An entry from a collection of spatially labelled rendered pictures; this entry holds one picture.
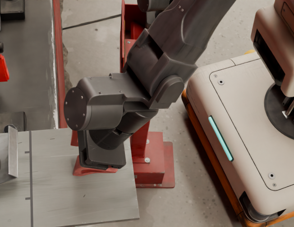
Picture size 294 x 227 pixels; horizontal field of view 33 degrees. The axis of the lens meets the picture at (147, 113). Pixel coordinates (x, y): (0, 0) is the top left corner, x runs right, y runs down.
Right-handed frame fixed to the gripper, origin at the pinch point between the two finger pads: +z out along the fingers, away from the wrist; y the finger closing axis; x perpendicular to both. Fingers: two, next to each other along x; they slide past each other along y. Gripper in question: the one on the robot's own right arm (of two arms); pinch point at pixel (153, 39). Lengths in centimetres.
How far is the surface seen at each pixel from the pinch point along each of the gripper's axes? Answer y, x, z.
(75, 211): 24, 59, -21
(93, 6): 1, -79, 73
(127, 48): 8.5, 7.3, -3.0
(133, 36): 6.0, 0.5, -0.5
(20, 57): 34.6, 18.0, -5.9
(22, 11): 35.6, 7.0, -8.9
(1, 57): 39, 38, -31
